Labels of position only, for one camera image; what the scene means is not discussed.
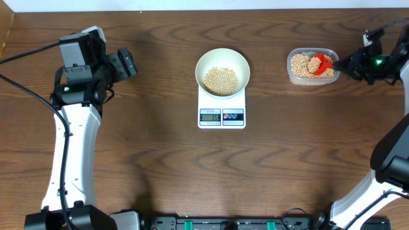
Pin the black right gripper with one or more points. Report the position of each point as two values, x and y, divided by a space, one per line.
354 62

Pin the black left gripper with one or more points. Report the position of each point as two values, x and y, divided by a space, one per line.
114 63

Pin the red measuring scoop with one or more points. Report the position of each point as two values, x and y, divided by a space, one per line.
320 66

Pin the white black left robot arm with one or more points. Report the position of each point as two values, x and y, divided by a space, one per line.
70 199

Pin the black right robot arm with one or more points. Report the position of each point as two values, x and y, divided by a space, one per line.
387 179

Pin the soybeans pile in bowl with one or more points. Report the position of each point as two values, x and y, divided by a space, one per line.
221 81

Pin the cream round bowl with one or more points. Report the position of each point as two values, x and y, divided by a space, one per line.
223 57

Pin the white digital kitchen scale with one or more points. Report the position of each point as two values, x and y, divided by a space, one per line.
221 112

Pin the clear plastic container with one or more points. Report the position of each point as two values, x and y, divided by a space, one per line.
307 81

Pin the tan soybeans pile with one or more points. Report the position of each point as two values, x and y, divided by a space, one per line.
299 66

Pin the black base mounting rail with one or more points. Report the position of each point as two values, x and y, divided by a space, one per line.
230 223

